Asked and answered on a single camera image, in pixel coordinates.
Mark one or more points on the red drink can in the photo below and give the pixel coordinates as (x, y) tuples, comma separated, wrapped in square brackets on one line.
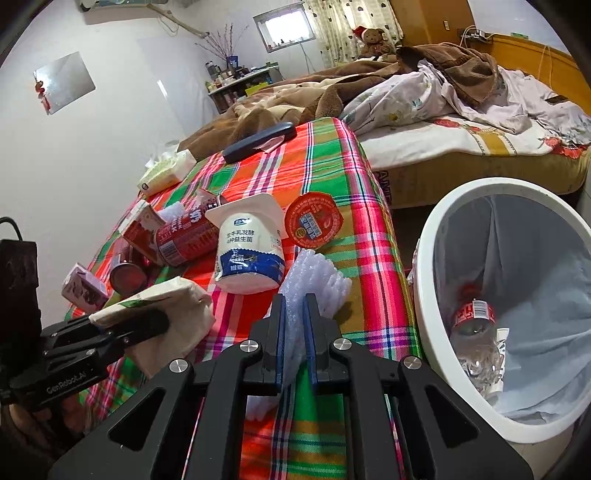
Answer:
[(187, 235)]

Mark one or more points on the wooden wardrobe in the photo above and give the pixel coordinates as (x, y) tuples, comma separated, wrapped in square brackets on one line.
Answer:
[(429, 21)]

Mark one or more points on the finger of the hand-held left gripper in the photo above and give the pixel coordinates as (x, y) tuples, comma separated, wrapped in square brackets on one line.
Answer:
[(138, 325), (69, 328)]

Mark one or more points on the dark blue case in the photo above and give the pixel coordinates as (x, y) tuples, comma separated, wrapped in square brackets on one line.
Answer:
[(258, 141)]

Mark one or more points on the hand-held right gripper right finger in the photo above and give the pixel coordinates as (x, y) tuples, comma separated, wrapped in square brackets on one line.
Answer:
[(312, 346)]

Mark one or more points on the red and white carton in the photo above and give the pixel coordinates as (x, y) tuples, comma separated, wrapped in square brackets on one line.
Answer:
[(141, 226)]

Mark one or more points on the clear bottle red label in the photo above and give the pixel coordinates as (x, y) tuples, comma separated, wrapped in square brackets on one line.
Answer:
[(475, 318)]

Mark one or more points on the red-lidded plastic cup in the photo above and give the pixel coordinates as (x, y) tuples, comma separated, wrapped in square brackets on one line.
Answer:
[(314, 221)]

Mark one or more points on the silver wall sheet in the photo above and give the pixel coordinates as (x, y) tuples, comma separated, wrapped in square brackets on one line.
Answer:
[(67, 83)]

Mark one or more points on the white yogurt cup blue label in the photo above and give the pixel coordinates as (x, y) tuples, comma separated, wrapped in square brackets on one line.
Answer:
[(249, 244)]

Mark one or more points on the soft tissue pack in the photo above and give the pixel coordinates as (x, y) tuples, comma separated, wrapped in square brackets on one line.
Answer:
[(166, 171)]

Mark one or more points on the brown blanket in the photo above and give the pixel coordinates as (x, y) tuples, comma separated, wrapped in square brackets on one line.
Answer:
[(286, 99)]

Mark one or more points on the plaid tablecloth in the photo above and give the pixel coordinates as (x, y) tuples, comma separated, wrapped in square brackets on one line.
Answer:
[(323, 166)]

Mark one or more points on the cluttered shelf table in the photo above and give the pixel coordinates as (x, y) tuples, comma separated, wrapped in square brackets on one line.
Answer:
[(240, 85)]

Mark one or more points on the dark red can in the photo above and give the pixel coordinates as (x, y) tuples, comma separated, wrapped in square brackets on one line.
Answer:
[(127, 277)]

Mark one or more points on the air conditioner pipe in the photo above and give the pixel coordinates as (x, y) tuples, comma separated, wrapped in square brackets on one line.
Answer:
[(182, 25)]

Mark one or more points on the white round waste bin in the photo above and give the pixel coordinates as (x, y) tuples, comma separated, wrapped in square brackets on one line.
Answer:
[(427, 258)]

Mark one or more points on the cream paper packet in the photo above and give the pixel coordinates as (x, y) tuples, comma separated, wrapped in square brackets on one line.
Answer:
[(184, 304)]

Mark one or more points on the patterned curtain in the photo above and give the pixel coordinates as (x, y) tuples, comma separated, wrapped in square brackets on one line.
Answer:
[(341, 27)]

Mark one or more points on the power strip with plugs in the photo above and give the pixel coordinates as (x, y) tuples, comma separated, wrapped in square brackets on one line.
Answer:
[(475, 34)]

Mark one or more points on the pale blue bin liner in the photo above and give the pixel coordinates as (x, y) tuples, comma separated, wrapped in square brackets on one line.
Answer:
[(540, 277)]

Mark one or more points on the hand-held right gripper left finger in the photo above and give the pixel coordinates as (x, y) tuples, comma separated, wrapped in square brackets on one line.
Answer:
[(278, 344)]

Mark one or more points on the brown teddy bear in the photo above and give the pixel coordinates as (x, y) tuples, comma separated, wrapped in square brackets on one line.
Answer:
[(375, 41)]

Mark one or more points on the small window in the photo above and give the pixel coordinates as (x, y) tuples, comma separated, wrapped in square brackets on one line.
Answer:
[(284, 26)]

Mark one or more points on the white foam net sleeve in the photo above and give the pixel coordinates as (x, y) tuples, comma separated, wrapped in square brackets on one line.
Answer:
[(314, 281)]

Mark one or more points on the red hanging ornament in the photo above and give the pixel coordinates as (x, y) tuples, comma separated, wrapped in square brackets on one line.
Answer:
[(42, 94)]

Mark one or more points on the small purple carton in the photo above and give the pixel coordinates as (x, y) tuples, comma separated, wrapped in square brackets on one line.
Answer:
[(83, 286)]

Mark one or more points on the wall air conditioner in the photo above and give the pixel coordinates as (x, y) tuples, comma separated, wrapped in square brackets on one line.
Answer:
[(120, 3)]

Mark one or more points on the bed with printed sheet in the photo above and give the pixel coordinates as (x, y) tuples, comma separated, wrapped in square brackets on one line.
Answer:
[(461, 152)]

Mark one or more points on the vase of dry branches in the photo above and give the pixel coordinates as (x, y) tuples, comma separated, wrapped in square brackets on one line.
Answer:
[(226, 48)]

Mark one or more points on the wooden headboard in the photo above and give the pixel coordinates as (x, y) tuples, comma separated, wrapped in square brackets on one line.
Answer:
[(521, 55)]

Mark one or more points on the white floral quilt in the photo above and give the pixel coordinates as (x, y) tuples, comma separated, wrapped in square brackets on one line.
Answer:
[(397, 99)]

